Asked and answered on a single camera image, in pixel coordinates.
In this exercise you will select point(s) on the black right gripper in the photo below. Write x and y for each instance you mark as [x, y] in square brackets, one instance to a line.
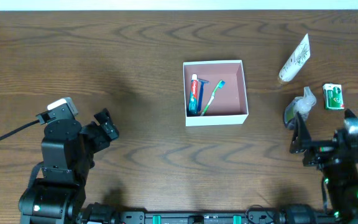
[322, 149]

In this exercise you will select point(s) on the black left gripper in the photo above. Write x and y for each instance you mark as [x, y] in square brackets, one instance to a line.
[101, 132]

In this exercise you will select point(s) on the clear foam soap pump bottle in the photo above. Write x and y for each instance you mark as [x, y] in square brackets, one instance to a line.
[300, 104]

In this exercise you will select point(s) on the Colgate toothpaste tube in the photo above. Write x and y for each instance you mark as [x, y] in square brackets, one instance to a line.
[193, 101]

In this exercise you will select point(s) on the white box pink interior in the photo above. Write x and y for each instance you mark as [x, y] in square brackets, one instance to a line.
[230, 102]

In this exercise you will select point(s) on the blue disposable razor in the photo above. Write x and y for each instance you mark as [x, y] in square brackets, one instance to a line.
[200, 98]

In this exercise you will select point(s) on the green white toothbrush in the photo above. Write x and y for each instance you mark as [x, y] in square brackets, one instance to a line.
[220, 84]

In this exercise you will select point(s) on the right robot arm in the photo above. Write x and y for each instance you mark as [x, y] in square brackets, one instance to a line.
[341, 183]

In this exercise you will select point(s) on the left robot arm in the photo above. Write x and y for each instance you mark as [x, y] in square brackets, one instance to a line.
[56, 188]

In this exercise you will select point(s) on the green Dettol soap bar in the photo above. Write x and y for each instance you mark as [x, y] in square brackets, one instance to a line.
[333, 99]

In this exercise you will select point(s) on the white lotion tube gold cap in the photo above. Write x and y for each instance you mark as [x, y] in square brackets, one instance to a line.
[295, 62]

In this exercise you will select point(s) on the black mounting rail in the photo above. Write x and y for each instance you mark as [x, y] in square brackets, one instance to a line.
[256, 214]

